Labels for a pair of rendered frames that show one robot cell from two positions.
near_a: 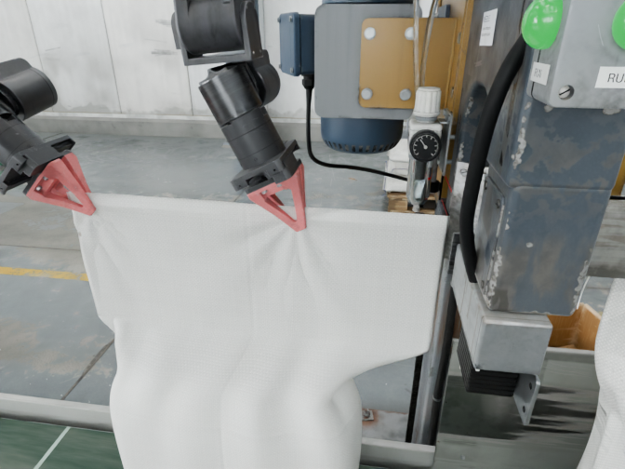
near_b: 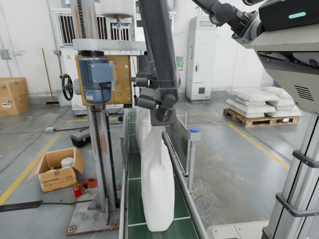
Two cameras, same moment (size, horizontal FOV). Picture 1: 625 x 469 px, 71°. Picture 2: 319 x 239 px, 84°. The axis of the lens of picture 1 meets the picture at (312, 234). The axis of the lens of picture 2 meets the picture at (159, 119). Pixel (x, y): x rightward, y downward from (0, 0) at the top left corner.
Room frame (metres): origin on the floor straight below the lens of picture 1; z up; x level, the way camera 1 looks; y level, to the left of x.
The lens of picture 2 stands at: (0.76, 0.98, 1.36)
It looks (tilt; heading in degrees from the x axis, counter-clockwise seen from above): 21 degrees down; 253
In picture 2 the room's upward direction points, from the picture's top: straight up
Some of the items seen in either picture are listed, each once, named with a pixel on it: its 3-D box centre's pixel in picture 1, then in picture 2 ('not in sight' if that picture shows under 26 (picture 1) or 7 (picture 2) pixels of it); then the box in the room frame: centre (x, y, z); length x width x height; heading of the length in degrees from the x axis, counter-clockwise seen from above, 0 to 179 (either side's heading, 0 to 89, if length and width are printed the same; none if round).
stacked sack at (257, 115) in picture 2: not in sight; (245, 110); (-2.01, -1.87, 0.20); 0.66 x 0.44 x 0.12; 82
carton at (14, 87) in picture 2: not in sight; (9, 88); (2.92, -4.01, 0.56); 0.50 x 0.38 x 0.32; 74
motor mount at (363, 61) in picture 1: (406, 63); (112, 73); (0.72, -0.15, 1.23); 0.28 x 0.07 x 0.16; 82
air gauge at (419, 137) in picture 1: (425, 145); not in sight; (0.51, -0.13, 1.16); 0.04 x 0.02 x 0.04; 82
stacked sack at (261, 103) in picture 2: not in sight; (247, 99); (-2.02, -1.89, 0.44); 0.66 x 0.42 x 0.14; 76
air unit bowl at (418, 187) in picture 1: (418, 180); not in sight; (0.53, -0.14, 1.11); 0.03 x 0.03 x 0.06
